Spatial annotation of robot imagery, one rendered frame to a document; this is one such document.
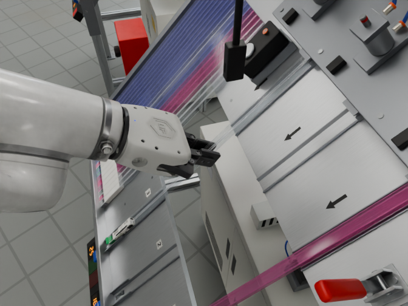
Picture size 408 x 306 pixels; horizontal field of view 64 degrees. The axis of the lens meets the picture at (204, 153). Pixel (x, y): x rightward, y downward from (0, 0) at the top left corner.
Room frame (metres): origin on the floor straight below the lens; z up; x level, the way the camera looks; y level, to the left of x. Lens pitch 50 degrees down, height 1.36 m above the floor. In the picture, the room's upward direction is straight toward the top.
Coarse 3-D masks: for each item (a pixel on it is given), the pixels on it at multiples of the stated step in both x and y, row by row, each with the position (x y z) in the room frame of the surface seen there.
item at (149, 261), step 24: (120, 192) 0.39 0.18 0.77; (144, 192) 0.35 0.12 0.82; (120, 216) 0.33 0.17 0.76; (144, 216) 0.30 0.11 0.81; (168, 216) 0.28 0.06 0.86; (120, 240) 0.28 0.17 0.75; (144, 240) 0.26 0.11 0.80; (168, 240) 0.24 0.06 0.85; (120, 264) 0.24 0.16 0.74; (144, 264) 0.22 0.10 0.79; (168, 264) 0.20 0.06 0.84; (120, 288) 0.19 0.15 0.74; (144, 288) 0.18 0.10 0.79; (168, 288) 0.17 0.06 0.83
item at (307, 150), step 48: (240, 96) 0.41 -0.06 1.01; (288, 96) 0.36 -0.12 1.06; (336, 96) 0.32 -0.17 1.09; (288, 144) 0.29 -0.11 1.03; (336, 144) 0.26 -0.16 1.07; (384, 144) 0.23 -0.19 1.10; (288, 192) 0.23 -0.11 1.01; (336, 192) 0.20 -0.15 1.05; (384, 192) 0.18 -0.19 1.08; (288, 240) 0.17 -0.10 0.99; (384, 240) 0.14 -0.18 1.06
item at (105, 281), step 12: (96, 180) 0.45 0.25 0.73; (96, 192) 0.41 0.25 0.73; (96, 204) 0.38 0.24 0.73; (96, 216) 0.35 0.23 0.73; (96, 228) 0.32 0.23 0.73; (96, 240) 0.29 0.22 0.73; (96, 252) 0.27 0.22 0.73; (108, 252) 0.27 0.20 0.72; (108, 264) 0.25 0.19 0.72; (108, 276) 0.22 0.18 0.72; (108, 288) 0.20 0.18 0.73; (108, 300) 0.18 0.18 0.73
